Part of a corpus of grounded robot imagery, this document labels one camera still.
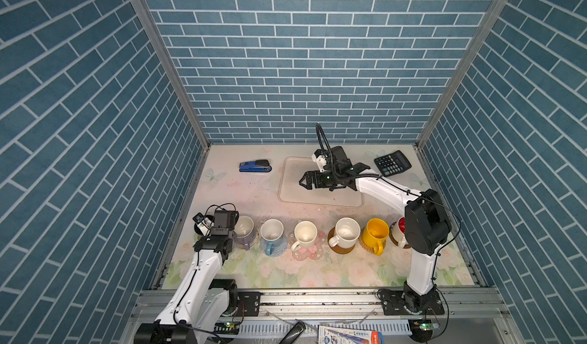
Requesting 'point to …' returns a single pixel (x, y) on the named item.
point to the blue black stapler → (257, 166)
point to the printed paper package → (329, 335)
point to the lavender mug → (243, 229)
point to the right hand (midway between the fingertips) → (306, 179)
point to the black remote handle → (293, 333)
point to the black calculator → (393, 163)
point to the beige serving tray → (290, 190)
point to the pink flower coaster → (314, 253)
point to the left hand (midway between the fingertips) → (222, 233)
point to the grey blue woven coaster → (279, 247)
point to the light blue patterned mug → (271, 232)
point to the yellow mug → (375, 232)
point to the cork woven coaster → (368, 247)
